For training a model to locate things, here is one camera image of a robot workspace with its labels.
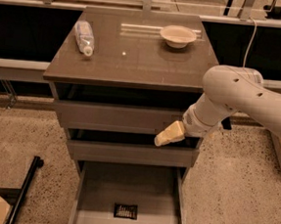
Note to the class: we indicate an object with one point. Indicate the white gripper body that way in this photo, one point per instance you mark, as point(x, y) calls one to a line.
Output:
point(194, 124)

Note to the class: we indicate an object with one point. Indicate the clear plastic water bottle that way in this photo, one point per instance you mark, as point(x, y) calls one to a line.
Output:
point(84, 38)

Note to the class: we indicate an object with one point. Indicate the black rxbar chocolate bar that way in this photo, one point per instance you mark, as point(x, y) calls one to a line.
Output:
point(126, 211)

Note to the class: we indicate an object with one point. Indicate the grey open bottom drawer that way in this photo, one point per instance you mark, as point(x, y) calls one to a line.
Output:
point(155, 190)

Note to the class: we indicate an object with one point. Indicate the grey drawer cabinet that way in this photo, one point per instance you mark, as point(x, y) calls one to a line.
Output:
point(131, 66)

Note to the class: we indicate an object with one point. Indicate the grey top drawer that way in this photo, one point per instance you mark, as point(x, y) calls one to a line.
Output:
point(101, 117)

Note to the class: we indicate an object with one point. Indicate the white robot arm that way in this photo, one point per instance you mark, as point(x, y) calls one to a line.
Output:
point(227, 90)

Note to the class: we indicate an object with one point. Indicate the grey middle drawer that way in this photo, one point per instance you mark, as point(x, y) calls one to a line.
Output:
point(132, 154)

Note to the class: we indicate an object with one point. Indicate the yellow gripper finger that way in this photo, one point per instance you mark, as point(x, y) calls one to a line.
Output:
point(172, 134)

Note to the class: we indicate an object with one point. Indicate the white paper bowl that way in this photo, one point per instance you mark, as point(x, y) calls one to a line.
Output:
point(177, 36)

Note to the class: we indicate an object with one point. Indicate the black metal stand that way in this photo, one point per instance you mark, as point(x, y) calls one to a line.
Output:
point(15, 197)

